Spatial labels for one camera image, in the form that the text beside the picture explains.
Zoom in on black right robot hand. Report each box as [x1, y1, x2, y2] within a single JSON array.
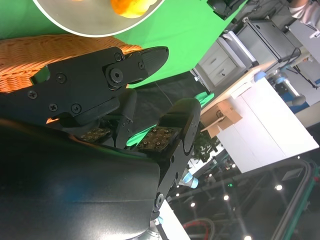
[[0, 46, 202, 240]]

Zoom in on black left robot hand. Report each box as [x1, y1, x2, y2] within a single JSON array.
[[214, 4, 241, 21]]

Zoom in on white round bowl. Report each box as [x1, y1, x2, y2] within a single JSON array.
[[31, 0, 166, 38]]

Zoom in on grey blue-jointed robot arm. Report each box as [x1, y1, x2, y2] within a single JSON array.
[[254, 69, 309, 107], [181, 172, 200, 189]]

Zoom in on pumpkin-shaped orange bread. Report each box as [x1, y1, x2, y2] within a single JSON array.
[[109, 0, 159, 19]]

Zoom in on orange wicker basket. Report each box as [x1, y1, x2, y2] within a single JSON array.
[[0, 34, 144, 125]]

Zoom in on grey metal equipment case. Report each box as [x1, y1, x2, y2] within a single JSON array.
[[236, 17, 302, 66]]

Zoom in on green tablecloth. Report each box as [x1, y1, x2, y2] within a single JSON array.
[[0, 0, 251, 148]]

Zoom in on white drawer cabinet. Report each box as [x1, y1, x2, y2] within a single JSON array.
[[191, 32, 258, 94]]

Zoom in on person in light shirt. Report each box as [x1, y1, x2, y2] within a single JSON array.
[[287, 0, 320, 26]]

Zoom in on black backdrop cloth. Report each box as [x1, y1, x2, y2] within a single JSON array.
[[126, 73, 210, 153]]

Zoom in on brown cardboard box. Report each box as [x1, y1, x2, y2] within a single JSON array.
[[199, 99, 244, 139]]

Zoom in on white counter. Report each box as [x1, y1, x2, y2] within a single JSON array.
[[216, 72, 320, 174]]

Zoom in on green potted plant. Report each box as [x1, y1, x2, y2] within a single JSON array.
[[192, 134, 222, 163]]

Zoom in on thin black hanging cable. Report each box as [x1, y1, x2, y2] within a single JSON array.
[[154, 81, 174, 107]]

